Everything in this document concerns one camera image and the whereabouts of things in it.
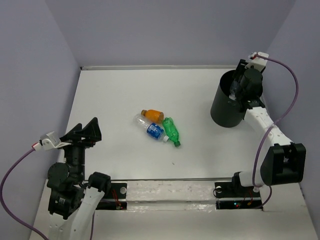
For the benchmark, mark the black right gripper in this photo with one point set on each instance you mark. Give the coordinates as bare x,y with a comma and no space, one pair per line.
240,69

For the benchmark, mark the orange plastic bottle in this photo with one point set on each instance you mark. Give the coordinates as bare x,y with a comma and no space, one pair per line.
154,116

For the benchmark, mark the black round bin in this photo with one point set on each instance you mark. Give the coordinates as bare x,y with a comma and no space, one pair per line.
226,112

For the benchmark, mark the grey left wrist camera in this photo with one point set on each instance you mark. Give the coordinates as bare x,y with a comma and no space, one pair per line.
49,141

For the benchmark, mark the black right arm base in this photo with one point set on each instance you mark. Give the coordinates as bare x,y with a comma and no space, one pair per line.
231,195

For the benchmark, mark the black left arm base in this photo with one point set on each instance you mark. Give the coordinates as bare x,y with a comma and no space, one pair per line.
116,198

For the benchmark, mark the clear bottle blue white cap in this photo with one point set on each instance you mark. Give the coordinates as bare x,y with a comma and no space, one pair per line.
235,90

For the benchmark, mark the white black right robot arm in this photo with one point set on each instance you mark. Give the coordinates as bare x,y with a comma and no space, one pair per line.
278,160

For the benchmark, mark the green plastic bottle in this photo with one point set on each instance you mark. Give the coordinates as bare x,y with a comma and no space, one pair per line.
171,131

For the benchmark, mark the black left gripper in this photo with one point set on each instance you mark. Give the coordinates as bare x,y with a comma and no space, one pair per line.
92,130

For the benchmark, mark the clear bottle blue label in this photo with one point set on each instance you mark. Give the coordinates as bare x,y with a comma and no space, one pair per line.
152,129

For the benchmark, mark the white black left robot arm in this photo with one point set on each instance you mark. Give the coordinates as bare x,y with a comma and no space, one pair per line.
72,201

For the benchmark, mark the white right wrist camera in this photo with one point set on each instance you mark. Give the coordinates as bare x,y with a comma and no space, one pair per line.
258,61

